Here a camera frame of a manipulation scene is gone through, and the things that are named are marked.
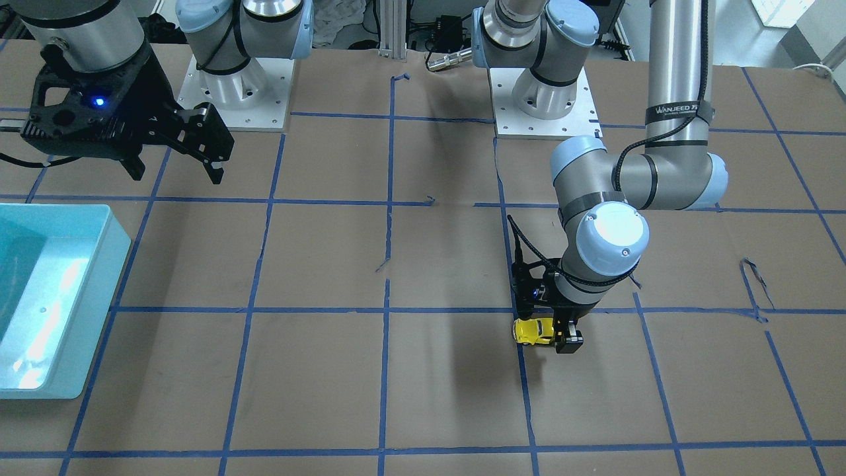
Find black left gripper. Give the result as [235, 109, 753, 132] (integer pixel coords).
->
[514, 261, 586, 354]

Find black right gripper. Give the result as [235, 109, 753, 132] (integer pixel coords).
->
[20, 46, 235, 184]

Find yellow toy beetle car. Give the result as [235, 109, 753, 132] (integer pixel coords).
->
[512, 317, 554, 346]

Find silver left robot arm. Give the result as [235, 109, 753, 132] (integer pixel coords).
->
[471, 1, 728, 354]

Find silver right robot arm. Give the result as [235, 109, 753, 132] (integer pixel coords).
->
[2, 1, 313, 184]

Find light blue plastic bin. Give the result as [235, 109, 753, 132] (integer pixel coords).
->
[1, 203, 131, 399]

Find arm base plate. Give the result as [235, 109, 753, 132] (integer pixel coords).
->
[488, 67, 602, 139]
[177, 57, 297, 132]

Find aluminium frame post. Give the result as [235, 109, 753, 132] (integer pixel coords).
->
[378, 0, 408, 62]

